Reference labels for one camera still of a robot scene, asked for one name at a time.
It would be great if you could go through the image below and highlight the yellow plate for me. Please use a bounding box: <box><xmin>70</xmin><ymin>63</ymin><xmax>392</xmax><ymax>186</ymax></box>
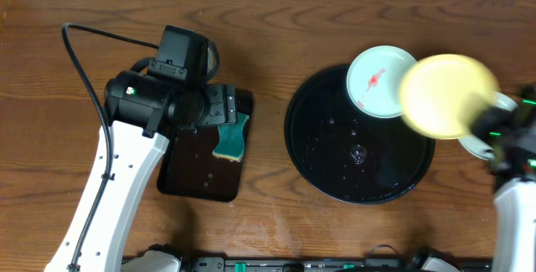
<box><xmin>398</xmin><ymin>54</ymin><xmax>499</xmax><ymax>140</ymax></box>

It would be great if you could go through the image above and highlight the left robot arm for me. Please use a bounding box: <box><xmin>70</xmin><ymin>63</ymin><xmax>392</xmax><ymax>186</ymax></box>
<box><xmin>45</xmin><ymin>70</ymin><xmax>249</xmax><ymax>271</ymax></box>

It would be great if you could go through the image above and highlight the black round tray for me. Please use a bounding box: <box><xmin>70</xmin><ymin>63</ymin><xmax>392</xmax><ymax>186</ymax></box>
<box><xmin>284</xmin><ymin>64</ymin><xmax>436</xmax><ymax>204</ymax></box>

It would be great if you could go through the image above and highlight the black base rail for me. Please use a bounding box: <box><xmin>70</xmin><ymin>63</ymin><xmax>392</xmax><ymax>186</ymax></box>
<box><xmin>179</xmin><ymin>254</ymin><xmax>491</xmax><ymax>272</ymax></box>

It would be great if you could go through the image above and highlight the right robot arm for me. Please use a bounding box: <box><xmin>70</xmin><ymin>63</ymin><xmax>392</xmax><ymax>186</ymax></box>
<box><xmin>470</xmin><ymin>100</ymin><xmax>535</xmax><ymax>272</ymax></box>

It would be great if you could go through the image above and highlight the light blue plate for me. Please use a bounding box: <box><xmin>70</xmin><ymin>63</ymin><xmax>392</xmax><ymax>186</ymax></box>
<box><xmin>346</xmin><ymin>45</ymin><xmax>416</xmax><ymax>119</ymax></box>
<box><xmin>458</xmin><ymin>92</ymin><xmax>518</xmax><ymax>161</ymax></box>

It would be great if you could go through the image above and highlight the green yellow sponge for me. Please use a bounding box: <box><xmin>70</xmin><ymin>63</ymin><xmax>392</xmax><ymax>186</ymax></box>
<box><xmin>212</xmin><ymin>113</ymin><xmax>250</xmax><ymax>162</ymax></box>

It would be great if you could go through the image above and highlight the black rectangular tray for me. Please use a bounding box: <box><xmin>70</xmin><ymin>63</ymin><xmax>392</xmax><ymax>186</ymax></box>
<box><xmin>157</xmin><ymin>90</ymin><xmax>255</xmax><ymax>203</ymax></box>

